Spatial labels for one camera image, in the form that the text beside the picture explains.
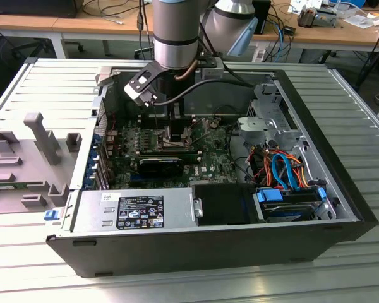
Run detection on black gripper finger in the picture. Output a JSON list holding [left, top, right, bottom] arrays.
[[169, 100, 186, 143]]

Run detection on metal socket cover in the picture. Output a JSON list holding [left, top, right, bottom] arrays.
[[184, 117, 210, 145]]

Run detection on CPU socket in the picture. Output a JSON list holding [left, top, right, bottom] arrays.
[[157, 126, 192, 152]]

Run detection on black RAM slot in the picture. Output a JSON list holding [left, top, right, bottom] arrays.
[[138, 112, 196, 121], [138, 119, 196, 128]]

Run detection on black graphics card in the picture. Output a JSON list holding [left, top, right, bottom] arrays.
[[138, 157, 184, 179]]

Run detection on green motherboard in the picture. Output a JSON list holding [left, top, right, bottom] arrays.
[[104, 116, 241, 191]]

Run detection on black chair base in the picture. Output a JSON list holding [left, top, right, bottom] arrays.
[[133, 40, 155, 61]]

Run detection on silver metal drive cage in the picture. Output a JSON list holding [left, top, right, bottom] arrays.
[[236, 82, 310, 153]]

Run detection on silver metal latch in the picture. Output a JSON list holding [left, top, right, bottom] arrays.
[[192, 197, 205, 219]]

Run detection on blue card retainer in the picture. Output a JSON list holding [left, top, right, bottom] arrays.
[[84, 133, 102, 191]]

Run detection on pale blue teach pendant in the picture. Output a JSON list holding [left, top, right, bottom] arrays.
[[229, 15, 260, 57]]

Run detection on white power strip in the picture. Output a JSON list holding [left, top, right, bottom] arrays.
[[251, 46, 267, 62]]

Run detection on black upright box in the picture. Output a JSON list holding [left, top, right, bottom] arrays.
[[253, 0, 272, 35]]

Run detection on hard disk blue carrier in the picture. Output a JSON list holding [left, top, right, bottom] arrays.
[[252, 186, 328, 223]]

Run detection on silver power supply unit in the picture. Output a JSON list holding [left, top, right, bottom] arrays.
[[69, 187, 199, 234]]

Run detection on black PC case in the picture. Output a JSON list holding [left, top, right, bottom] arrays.
[[45, 64, 379, 278]]

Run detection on copper heat sink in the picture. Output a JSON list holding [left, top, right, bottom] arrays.
[[296, 8, 318, 28]]

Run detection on grey parts rack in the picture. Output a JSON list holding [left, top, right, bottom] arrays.
[[0, 112, 83, 216]]

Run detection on white paper box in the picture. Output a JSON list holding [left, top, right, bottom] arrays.
[[289, 0, 323, 14]]

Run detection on wooden desk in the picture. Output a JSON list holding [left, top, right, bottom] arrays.
[[251, 8, 379, 64], [0, 4, 155, 59]]

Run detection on black equipment box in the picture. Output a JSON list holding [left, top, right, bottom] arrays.
[[0, 0, 83, 19]]

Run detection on grey metal device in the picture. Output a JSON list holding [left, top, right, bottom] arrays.
[[315, 8, 339, 28]]

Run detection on green RAM stick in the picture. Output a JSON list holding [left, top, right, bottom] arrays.
[[0, 181, 29, 191]]

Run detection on black stand leg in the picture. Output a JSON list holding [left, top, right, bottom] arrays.
[[354, 23, 379, 92]]

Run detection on clear plastic bag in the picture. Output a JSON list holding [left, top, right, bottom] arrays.
[[341, 11, 379, 31]]

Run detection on brown short cable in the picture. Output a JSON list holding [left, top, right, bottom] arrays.
[[174, 59, 199, 81]]

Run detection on black camera cable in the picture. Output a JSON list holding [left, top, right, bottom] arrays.
[[151, 78, 254, 107]]

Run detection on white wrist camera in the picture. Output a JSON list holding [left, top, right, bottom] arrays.
[[123, 68, 162, 107]]

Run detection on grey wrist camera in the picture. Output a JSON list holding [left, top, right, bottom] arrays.
[[199, 57, 224, 80]]

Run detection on orange wire bundle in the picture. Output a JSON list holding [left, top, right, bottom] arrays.
[[287, 153, 311, 189], [251, 148, 273, 187]]

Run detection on blue data wire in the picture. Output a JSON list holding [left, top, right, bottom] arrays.
[[270, 152, 301, 192]]

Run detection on blue network cable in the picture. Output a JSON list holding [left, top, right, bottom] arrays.
[[273, 18, 293, 61]]

